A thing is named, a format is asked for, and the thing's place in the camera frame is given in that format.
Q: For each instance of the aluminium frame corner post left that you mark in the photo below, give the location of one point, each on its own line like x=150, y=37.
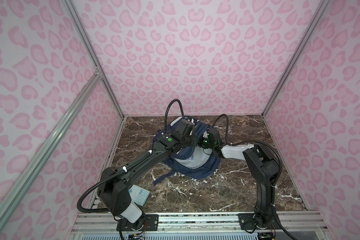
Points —
x=79, y=26

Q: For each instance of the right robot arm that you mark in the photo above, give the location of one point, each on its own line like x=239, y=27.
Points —
x=264, y=164

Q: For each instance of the grey calculator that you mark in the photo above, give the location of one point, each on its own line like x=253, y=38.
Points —
x=139, y=195

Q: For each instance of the aluminium diagonal frame bar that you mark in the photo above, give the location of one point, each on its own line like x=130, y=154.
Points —
x=21, y=186

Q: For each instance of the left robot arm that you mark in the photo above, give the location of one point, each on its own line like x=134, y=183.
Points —
x=114, y=193

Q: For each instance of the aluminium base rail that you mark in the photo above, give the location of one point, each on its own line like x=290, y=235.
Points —
x=180, y=215

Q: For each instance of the navy blue student backpack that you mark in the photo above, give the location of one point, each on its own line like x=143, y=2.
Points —
x=193, y=162

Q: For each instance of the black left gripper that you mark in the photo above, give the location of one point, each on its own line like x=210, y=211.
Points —
x=194, y=136

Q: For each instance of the aluminium frame corner post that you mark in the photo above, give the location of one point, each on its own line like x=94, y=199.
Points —
x=302, y=43
x=79, y=26

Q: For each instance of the aluminium frame corner post right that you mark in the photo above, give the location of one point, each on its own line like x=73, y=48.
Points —
x=302, y=43

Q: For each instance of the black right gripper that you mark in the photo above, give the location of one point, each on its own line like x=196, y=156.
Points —
x=199, y=142

